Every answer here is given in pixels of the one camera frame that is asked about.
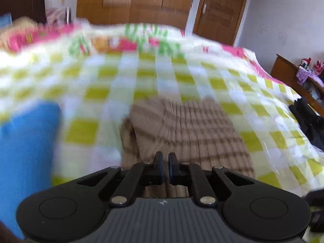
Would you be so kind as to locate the green white checked bed cover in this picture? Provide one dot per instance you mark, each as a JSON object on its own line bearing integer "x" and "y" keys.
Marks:
{"x": 141, "y": 86}

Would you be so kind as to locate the beige brown-striped knit sweater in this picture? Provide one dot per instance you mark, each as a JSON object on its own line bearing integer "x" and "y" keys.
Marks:
{"x": 187, "y": 129}

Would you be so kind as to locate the purple patterned cloth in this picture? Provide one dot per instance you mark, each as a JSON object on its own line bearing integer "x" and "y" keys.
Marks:
{"x": 303, "y": 74}

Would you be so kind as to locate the dark wooden furniture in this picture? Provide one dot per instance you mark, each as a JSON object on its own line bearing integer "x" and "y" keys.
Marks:
{"x": 22, "y": 5}

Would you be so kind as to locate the wooden door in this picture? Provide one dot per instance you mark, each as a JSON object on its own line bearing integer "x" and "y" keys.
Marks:
{"x": 220, "y": 10}

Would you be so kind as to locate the blue garment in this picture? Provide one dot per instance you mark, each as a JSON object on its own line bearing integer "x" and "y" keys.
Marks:
{"x": 25, "y": 157}

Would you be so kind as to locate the wooden headboard cabinet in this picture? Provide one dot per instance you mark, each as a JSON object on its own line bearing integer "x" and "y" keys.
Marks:
{"x": 297, "y": 81}

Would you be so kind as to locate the wooden wardrobe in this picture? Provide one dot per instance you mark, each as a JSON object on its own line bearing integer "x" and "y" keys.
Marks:
{"x": 136, "y": 1}

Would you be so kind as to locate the plush toy with red hat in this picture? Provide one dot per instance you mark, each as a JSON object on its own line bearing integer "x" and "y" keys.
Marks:
{"x": 305, "y": 63}

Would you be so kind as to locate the pink floral printed quilt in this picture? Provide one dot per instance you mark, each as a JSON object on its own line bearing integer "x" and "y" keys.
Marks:
{"x": 114, "y": 40}

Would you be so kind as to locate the black clothes pile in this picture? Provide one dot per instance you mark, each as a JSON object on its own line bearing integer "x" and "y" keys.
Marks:
{"x": 307, "y": 121}

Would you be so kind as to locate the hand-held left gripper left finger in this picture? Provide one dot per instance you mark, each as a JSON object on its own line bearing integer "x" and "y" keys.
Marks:
{"x": 159, "y": 167}

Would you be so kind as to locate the pink striped cloth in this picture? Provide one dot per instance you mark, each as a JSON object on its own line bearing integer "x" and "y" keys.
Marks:
{"x": 57, "y": 16}

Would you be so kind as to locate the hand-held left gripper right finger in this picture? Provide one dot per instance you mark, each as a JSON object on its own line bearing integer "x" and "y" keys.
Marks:
{"x": 173, "y": 167}

